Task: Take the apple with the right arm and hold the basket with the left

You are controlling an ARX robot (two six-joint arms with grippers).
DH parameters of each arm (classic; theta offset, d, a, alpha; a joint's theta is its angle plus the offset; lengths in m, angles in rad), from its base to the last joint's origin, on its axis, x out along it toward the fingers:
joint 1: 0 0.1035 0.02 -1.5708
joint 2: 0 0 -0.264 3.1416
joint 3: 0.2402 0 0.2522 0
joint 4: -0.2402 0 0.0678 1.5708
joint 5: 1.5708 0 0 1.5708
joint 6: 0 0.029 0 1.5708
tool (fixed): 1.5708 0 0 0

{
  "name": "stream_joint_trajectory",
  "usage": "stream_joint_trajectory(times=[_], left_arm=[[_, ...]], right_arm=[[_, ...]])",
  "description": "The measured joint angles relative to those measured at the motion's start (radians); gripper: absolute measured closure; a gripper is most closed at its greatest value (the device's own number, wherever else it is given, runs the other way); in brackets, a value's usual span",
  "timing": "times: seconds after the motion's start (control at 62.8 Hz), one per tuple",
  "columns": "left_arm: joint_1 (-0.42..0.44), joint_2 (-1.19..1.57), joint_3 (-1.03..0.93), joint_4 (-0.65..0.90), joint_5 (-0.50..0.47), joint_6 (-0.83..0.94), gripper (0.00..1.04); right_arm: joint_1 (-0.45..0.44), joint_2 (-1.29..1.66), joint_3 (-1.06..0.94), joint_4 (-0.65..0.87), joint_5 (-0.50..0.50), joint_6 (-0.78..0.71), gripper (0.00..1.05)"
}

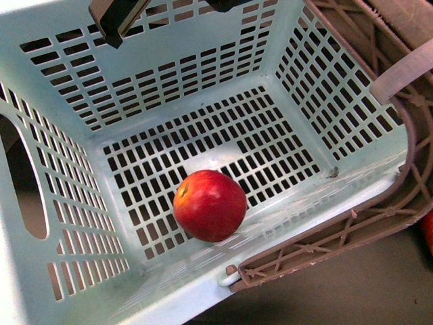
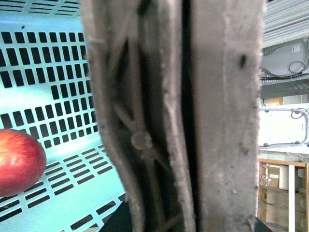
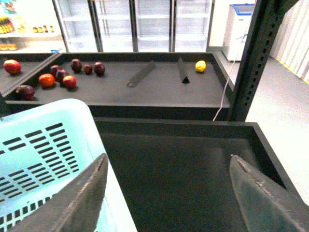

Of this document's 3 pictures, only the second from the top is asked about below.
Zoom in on light teal plastic shopping basket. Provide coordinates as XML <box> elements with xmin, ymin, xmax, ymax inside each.
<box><xmin>0</xmin><ymin>0</ymin><xmax>125</xmax><ymax>232</ymax></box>

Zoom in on red apple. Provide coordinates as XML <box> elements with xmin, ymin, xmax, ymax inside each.
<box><xmin>0</xmin><ymin>129</ymin><xmax>46</xmax><ymax>197</ymax></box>

